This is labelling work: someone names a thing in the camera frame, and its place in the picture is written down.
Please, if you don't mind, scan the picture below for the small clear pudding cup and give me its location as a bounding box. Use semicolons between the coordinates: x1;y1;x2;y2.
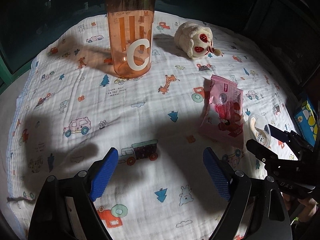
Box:
248;113;271;148

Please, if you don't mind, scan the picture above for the pink snack wrapper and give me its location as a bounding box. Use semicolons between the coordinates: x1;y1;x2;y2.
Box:
199;75;244;150

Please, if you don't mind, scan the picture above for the right hand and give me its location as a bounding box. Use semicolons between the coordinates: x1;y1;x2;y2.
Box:
282;193;317;223

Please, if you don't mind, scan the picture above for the blue patterned tissue box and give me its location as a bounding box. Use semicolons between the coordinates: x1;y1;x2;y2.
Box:
294;95;318;146

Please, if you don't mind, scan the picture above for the printed white blanket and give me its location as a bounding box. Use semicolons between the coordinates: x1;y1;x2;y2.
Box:
6;12;295;239

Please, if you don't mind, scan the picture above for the cream plush toy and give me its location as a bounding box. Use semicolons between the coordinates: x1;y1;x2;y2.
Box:
174;22;223;60

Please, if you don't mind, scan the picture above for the orange water bottle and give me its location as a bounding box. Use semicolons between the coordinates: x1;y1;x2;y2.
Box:
106;0;155;79

